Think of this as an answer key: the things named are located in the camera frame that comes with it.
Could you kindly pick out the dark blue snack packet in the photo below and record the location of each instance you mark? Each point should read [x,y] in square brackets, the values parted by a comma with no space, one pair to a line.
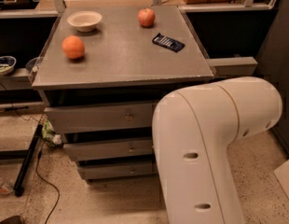
[168,43]

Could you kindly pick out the orange fruit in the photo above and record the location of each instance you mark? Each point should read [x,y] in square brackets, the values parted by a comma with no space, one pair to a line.
[73,47]

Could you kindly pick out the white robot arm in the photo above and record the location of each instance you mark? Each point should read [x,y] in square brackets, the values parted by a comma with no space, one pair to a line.
[192,128]

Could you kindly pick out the grey bottom drawer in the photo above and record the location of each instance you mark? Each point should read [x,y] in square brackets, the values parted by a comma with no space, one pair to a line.
[115,170]

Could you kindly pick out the grey side shelf bar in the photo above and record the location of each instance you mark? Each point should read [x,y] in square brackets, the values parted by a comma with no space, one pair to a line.
[233,67]

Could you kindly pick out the grey wooden drawer cabinet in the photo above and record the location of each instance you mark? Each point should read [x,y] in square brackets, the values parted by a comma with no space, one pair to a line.
[120,64]

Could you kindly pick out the small clear bowl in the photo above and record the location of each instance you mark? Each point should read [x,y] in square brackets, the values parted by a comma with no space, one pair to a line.
[33,65]

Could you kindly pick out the crumpled plastic wrapper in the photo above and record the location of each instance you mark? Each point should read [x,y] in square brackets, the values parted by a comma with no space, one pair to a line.
[5,186]

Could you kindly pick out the blue patterned bowl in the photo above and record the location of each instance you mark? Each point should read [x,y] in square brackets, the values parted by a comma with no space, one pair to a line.
[7,64]

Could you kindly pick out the red apple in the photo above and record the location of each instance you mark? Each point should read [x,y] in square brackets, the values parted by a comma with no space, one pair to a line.
[146,17]

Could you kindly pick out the green white crumpled bag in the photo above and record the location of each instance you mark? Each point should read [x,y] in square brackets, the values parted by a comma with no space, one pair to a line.
[51,138]

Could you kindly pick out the white empty bowl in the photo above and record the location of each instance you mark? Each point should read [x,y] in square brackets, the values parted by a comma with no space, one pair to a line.
[84,21]

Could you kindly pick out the grey top drawer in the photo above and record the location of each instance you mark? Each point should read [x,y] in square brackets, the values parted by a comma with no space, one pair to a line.
[101,117]

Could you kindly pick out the black metal stand leg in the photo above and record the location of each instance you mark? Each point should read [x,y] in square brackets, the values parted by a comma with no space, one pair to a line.
[18,188]

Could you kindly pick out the grey drawer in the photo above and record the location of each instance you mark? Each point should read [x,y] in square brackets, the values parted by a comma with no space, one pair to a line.
[101,117]
[115,170]
[98,150]

